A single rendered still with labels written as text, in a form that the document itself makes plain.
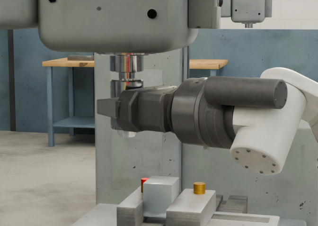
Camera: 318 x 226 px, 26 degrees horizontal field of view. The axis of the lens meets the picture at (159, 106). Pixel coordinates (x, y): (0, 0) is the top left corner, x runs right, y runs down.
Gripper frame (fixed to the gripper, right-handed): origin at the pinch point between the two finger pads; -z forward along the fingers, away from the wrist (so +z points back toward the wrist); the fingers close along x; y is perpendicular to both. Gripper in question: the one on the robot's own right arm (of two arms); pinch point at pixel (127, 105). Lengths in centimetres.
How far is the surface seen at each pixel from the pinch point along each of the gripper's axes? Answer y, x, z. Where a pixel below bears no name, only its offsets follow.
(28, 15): -12.7, 13.8, -4.5
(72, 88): 63, -473, -478
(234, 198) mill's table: 30, -63, -21
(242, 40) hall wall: 11, -569, -316
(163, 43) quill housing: -9.1, 5.4, 10.6
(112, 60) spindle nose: -6.5, 2.3, -0.5
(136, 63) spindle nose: -6.1, 0.6, 2.4
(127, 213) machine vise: 20.6, -12.6, -11.0
